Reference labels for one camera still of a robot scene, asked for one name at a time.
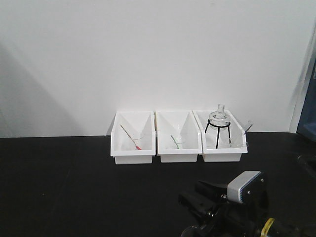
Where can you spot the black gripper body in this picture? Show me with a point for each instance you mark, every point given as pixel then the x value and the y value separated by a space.
pixel 239 219

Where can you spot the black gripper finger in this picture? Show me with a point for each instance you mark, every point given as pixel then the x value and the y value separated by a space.
pixel 212 191
pixel 197 205

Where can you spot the white right storage bin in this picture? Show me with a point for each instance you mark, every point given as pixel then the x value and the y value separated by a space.
pixel 224 152

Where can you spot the white storage bin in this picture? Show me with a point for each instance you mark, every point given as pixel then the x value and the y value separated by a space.
pixel 224 152
pixel 184 128
pixel 141 126

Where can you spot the small clear beaker in bin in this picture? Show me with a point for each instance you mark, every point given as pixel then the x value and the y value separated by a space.
pixel 239 145

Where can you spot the white middle storage bin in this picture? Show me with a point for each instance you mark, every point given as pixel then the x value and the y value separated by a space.
pixel 184 128

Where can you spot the clear glass flask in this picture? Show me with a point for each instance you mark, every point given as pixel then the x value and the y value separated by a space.
pixel 219 117

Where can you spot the clear glass tube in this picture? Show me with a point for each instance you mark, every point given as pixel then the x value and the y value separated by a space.
pixel 247 126

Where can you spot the green tipped pipette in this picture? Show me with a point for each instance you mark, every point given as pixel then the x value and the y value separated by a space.
pixel 175 142

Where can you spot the red tipped pipette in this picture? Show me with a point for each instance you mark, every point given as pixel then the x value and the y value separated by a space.
pixel 129 136

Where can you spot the white left storage bin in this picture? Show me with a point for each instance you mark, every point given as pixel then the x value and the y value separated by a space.
pixel 141 126

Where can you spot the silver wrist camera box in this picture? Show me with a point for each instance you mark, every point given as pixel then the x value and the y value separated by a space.
pixel 236 187

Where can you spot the black wire tripod stand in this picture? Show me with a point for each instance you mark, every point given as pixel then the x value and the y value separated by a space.
pixel 217 133

